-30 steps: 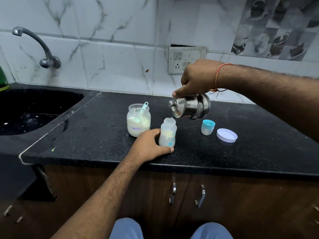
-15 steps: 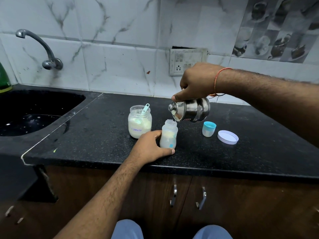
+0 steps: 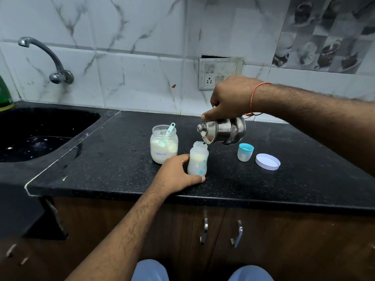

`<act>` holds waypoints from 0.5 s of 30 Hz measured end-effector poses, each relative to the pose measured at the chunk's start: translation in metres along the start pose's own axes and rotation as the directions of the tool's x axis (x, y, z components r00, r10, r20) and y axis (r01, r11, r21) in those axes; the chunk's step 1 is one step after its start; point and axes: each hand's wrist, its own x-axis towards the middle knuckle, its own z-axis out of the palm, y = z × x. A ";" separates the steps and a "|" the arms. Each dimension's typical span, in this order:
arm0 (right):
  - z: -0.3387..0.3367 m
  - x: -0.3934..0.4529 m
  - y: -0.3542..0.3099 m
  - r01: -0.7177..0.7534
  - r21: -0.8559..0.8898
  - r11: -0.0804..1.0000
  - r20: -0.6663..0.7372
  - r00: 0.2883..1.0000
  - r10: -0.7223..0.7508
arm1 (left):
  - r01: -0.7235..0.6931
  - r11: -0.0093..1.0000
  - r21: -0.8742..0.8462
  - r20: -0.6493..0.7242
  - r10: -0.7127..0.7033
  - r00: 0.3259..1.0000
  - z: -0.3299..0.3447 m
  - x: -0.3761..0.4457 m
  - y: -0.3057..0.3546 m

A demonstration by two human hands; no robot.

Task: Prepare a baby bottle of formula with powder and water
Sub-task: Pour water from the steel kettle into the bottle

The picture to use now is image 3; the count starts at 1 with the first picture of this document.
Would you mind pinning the steel wall faucet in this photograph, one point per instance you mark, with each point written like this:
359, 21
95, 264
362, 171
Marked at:
55, 65

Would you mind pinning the person's left leg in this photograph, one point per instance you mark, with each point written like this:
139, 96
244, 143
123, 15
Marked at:
150, 272

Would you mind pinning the person's right forearm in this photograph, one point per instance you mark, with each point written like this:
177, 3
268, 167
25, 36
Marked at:
316, 119

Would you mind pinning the small steel pouring pot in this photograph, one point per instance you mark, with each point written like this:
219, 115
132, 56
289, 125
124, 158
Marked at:
227, 131

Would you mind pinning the person's left forearm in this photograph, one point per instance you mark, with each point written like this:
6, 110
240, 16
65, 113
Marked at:
123, 237

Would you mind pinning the glass jar of white powder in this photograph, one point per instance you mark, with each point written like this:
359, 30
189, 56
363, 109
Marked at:
163, 149

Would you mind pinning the green bottle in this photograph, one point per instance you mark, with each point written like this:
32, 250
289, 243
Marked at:
4, 96

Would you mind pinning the person's leg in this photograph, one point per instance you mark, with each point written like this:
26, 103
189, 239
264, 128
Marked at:
150, 272
250, 274

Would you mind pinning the white round jar lid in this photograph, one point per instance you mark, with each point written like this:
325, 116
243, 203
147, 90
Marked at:
267, 161

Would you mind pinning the person's right thumb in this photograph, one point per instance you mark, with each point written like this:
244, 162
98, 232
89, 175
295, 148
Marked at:
211, 114

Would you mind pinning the white wall switch socket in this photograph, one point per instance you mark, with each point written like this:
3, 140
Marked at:
218, 73

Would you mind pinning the brown wooden cabinet door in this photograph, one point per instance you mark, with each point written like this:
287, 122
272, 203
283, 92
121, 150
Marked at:
175, 228
307, 245

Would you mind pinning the orange thread wristband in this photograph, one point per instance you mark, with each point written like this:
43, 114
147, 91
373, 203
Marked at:
252, 96

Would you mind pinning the clear baby feeding bottle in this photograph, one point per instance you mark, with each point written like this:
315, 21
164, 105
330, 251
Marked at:
198, 160

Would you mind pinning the person's left thumb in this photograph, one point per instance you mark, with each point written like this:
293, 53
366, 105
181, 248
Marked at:
194, 179

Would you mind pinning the person's left hand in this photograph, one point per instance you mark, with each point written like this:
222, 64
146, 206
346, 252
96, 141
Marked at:
171, 175

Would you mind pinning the person's right hand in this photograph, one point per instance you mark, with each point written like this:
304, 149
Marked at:
233, 95

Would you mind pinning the light blue plastic scoop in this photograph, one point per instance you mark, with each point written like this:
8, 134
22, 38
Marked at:
170, 128

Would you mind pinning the person's right leg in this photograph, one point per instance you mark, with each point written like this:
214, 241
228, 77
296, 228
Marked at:
250, 274

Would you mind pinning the teal baby bottle cap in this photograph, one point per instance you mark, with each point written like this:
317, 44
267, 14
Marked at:
245, 152

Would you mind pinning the black kitchen sink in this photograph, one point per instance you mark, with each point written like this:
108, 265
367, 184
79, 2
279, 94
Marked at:
38, 134

